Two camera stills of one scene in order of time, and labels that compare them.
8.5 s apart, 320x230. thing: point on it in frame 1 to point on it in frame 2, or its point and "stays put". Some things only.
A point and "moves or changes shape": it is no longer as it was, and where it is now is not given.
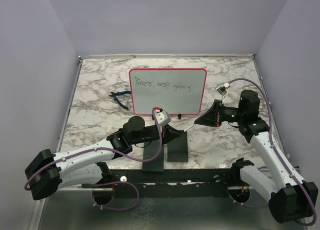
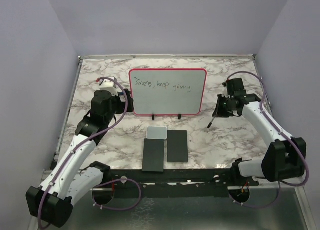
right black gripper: x=212 y=118 to x=218 y=111
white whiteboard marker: x=186 y=129 moves or changes shape
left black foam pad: x=150 y=149 stays put
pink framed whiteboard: x=180 y=91 stays put
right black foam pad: x=177 y=149 stays put
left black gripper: x=169 y=133 to x=122 y=103
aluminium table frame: x=150 y=143 stays put
